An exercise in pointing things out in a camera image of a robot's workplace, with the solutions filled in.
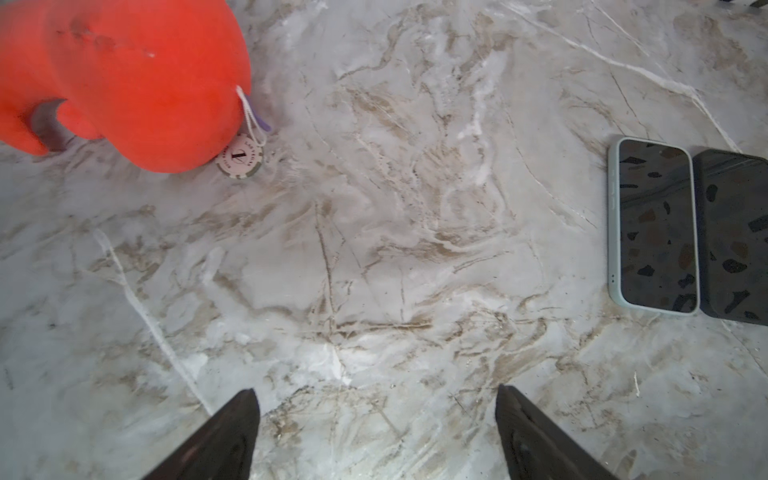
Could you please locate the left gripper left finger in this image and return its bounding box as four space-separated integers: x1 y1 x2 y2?
144 389 261 480

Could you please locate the light blue phone case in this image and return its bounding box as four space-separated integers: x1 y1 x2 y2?
607 137 700 315

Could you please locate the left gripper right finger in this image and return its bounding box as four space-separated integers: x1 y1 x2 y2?
495 385 616 480

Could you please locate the red plush toy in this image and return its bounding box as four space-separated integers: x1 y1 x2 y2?
1 1 268 173

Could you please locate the black phone case camera cutout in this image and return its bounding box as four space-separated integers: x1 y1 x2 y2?
693 149 767 325

